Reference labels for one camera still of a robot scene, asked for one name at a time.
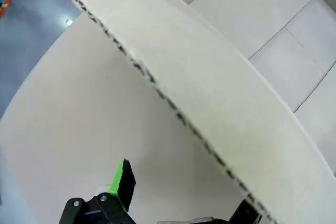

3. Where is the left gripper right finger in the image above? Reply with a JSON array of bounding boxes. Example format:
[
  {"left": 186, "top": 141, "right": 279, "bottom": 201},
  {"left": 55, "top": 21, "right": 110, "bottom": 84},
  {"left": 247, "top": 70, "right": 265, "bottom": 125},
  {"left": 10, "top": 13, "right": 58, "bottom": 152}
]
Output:
[{"left": 228, "top": 199, "right": 263, "bottom": 224}]

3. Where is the orange box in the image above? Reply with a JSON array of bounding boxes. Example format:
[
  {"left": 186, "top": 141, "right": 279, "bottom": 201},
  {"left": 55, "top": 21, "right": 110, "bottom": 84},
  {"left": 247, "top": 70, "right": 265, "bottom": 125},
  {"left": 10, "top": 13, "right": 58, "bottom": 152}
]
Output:
[{"left": 0, "top": 0, "right": 14, "bottom": 18}]

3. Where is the brown cardboard box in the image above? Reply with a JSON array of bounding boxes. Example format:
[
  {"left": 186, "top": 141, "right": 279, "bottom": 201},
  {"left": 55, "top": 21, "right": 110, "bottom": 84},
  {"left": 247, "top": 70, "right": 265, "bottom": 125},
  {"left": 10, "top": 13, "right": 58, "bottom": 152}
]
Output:
[{"left": 51, "top": 0, "right": 336, "bottom": 224}]

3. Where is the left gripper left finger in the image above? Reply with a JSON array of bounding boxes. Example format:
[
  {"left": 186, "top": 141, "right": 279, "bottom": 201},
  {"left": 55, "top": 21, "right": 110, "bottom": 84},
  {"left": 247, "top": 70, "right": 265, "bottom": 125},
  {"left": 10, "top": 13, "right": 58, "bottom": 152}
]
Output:
[{"left": 59, "top": 158, "right": 137, "bottom": 224}]

